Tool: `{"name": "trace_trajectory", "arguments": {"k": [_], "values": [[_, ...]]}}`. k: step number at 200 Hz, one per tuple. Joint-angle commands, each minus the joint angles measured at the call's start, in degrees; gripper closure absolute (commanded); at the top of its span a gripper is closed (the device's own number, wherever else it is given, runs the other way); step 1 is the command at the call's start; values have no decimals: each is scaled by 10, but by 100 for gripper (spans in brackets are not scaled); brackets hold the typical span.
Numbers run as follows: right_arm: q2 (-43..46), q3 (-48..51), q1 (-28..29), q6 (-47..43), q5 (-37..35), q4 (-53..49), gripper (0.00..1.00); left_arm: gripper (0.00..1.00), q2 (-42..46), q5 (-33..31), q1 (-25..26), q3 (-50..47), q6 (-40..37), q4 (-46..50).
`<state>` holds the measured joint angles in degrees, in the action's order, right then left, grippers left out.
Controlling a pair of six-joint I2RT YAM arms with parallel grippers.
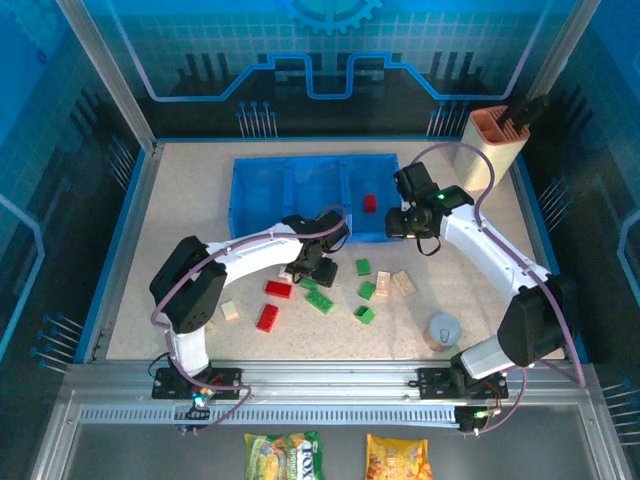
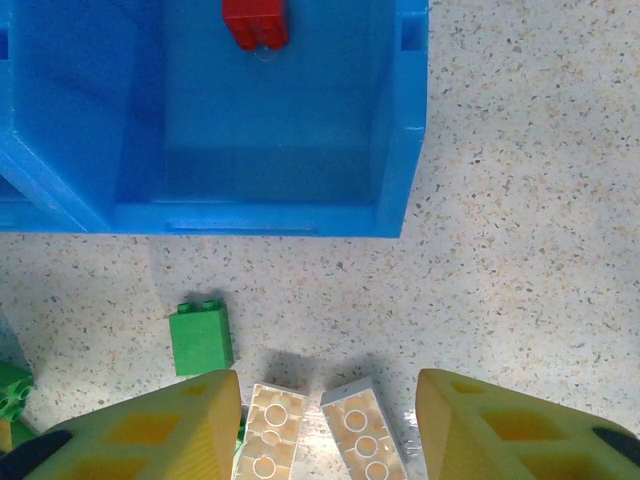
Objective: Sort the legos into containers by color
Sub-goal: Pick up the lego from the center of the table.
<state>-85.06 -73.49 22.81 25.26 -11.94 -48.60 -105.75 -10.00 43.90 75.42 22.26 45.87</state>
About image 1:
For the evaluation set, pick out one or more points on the small red lego brick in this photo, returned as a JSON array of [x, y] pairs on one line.
[[370, 203]]

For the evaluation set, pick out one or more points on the long red lego brick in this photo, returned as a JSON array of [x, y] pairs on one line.
[[278, 289], [268, 317]]

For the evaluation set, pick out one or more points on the green snack bag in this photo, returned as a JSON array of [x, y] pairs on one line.
[[282, 457]]

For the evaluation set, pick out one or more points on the long green lego brick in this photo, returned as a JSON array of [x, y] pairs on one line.
[[320, 301]]

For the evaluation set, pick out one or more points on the blue divided plastic bin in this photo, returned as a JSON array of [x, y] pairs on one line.
[[260, 195]]

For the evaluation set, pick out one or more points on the yellow snack bag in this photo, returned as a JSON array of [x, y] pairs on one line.
[[397, 457]]

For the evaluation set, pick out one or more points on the aluminium frame post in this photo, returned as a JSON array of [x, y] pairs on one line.
[[565, 45], [107, 70]]

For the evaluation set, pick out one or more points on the aluminium frame rail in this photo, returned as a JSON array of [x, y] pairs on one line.
[[325, 375]]

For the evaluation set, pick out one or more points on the tin can with pull tab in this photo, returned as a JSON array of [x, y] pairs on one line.
[[442, 332]]

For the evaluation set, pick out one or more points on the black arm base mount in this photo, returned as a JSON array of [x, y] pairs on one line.
[[225, 381], [435, 382]]

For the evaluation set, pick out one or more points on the small green lego brick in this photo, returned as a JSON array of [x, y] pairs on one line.
[[364, 314], [367, 290], [308, 283], [363, 267]]

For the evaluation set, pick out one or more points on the black tool in holder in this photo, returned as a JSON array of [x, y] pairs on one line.
[[520, 115]]

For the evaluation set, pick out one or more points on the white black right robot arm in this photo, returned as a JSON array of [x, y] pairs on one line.
[[480, 245]]

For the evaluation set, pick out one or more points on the black connector box with LED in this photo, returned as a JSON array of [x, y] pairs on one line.
[[472, 417], [199, 407]]

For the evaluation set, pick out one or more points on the cream holder with pink rim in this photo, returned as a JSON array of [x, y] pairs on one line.
[[507, 150]]

